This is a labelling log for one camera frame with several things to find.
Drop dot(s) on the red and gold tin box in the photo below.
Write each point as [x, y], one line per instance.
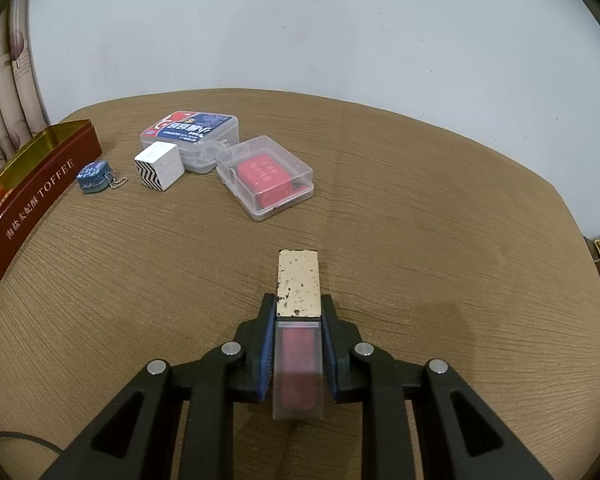
[45, 185]

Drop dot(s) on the floral beige curtain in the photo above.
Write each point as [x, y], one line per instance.
[10, 85]

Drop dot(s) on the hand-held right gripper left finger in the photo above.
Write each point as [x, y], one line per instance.
[266, 355]

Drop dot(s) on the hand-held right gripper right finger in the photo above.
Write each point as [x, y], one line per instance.
[332, 355]

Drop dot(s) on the clear box with red insert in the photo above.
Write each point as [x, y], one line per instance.
[265, 177]

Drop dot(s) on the clear box with blue label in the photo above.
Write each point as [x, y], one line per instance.
[190, 132]

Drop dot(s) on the white zigzag cube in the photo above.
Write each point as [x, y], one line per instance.
[162, 162]

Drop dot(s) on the gold and pink lipstick case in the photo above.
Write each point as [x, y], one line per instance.
[298, 285]

